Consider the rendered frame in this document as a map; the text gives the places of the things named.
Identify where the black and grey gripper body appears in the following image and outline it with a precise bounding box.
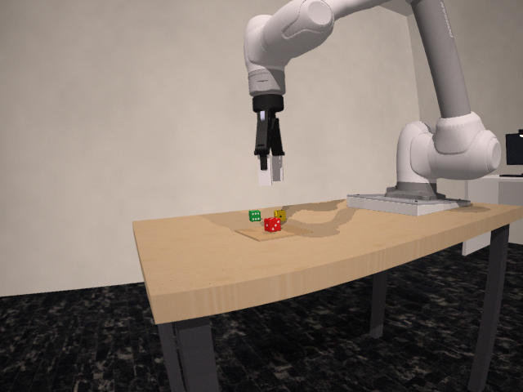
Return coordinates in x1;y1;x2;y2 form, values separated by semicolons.
253;94;284;127

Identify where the green die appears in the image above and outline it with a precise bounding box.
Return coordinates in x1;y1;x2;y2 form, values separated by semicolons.
248;210;261;221

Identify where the red die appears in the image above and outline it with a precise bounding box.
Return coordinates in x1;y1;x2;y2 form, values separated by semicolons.
264;217;281;232

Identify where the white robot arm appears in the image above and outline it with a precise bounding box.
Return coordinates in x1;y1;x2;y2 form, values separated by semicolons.
244;0;501;201

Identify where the tan square mat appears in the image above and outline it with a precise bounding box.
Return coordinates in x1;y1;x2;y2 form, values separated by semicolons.
235;224;313;242

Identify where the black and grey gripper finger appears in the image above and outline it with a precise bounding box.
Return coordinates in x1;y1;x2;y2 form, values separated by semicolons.
270;118;284;181
254;111;277;185

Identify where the yellow die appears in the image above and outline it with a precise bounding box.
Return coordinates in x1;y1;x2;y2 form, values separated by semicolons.
274;210;286;221

